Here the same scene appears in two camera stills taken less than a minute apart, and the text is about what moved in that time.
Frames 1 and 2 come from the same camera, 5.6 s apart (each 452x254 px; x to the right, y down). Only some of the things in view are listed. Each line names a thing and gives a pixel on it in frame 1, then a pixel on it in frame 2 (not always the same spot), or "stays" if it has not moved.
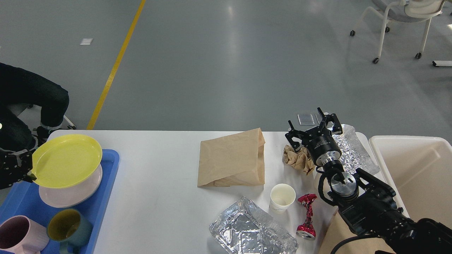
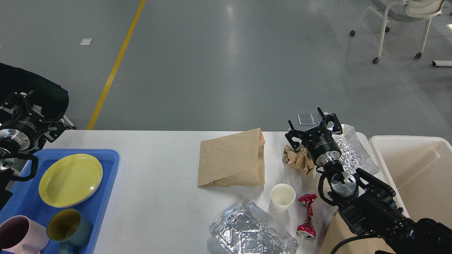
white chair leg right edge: (442, 63) stays
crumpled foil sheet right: (353, 155) stays
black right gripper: (320, 143) stays
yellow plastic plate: (65, 159) -> (70, 180)
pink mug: (19, 234) stays
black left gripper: (15, 167) -> (23, 133)
